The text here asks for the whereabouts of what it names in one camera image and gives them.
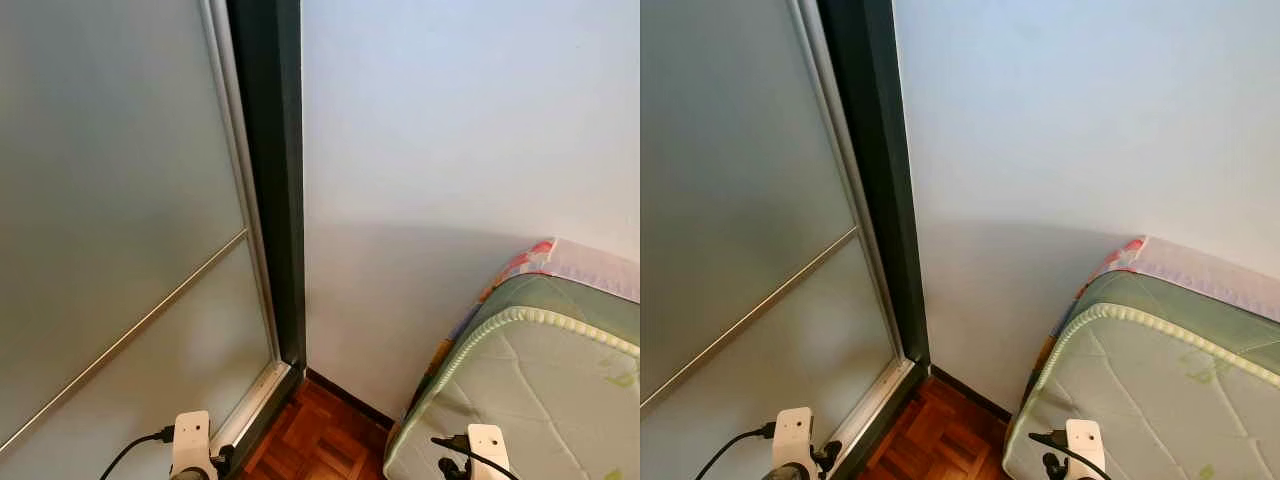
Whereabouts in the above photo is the dark skirting board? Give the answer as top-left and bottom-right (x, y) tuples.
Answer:
(929, 364), (1013, 423)
(304, 367), (397, 432)

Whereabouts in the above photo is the pink patterned foam mat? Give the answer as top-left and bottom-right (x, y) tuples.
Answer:
(440, 238), (641, 346)
(1033, 236), (1280, 346)

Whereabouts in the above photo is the frosted glass wardrobe door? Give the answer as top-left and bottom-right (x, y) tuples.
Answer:
(0, 0), (292, 480)
(640, 0), (917, 480)

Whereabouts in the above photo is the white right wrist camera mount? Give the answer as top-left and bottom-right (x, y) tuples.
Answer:
(1065, 419), (1107, 480)
(467, 424), (512, 480)

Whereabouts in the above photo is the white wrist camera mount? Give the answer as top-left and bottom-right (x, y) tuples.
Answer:
(172, 411), (213, 477)
(773, 407), (815, 472)
(1065, 419), (1107, 480)
(467, 424), (512, 480)

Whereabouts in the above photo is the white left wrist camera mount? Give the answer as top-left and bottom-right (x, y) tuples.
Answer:
(172, 411), (213, 477)
(773, 407), (815, 472)

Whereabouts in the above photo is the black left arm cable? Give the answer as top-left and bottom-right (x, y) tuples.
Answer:
(98, 427), (177, 480)
(695, 422), (777, 480)

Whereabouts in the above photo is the dark wardrobe frame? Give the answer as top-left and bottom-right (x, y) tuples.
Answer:
(815, 0), (932, 480)
(225, 0), (307, 473)

